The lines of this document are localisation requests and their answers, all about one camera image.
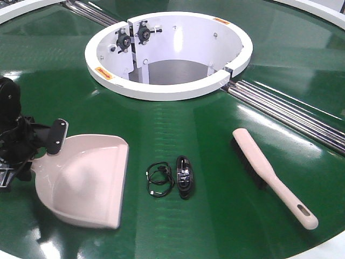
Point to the yellow arrow warning sticker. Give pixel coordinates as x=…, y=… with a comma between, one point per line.
x=104, y=73
x=221, y=20

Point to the black bearing mount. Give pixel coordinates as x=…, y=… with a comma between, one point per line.
x=144, y=32
x=123, y=41

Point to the steel rollers upper left gap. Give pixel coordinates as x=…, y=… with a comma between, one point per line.
x=90, y=12

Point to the steel rollers right gap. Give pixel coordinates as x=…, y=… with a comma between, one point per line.
x=287, y=113

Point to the white rim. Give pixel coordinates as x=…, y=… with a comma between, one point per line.
x=17, y=9
x=331, y=11

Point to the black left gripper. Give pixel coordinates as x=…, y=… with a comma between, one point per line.
x=21, y=142

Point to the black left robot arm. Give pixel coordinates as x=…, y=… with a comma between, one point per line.
x=10, y=104

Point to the white outer rim right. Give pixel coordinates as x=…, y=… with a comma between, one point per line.
x=331, y=11

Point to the pink hand brush black bristles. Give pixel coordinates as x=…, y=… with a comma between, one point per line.
x=266, y=174

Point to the right black bearing mount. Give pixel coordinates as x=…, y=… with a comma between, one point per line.
x=144, y=32

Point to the yellow arrow warning sticker front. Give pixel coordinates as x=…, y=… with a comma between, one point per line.
x=104, y=73

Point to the yellow arrow warning sticker back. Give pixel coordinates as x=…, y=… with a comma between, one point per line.
x=221, y=20

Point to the white central ring housing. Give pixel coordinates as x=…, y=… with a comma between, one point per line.
x=225, y=50

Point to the pink plastic dustpan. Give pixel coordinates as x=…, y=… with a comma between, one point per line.
x=83, y=184

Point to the left black bearing mount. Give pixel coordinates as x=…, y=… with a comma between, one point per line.
x=123, y=41

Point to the white outer rim left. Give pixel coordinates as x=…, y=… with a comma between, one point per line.
x=17, y=9

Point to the steel rollers gap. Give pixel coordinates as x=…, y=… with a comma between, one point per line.
x=287, y=113
x=90, y=12

